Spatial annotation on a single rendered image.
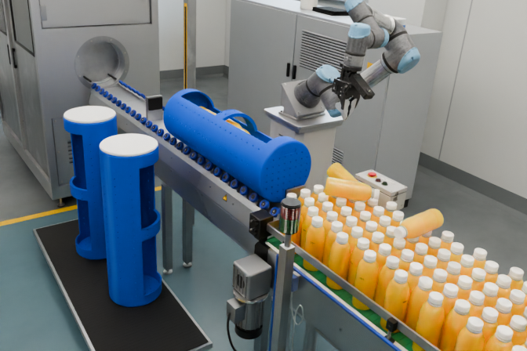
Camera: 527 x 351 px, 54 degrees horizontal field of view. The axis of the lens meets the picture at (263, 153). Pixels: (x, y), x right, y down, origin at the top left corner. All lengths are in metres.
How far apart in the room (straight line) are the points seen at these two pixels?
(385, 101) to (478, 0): 1.43
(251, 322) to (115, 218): 0.92
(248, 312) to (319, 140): 1.04
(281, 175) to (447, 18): 3.13
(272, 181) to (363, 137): 1.89
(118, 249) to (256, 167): 0.96
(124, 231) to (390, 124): 2.13
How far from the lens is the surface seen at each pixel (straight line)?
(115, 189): 2.57
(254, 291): 2.00
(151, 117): 3.22
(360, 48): 1.93
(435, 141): 5.16
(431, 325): 1.61
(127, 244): 2.71
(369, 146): 3.93
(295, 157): 2.19
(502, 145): 4.77
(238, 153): 2.22
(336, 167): 2.12
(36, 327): 3.17
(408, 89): 3.92
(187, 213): 3.24
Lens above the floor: 2.01
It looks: 23 degrees down
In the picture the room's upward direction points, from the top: 4 degrees clockwise
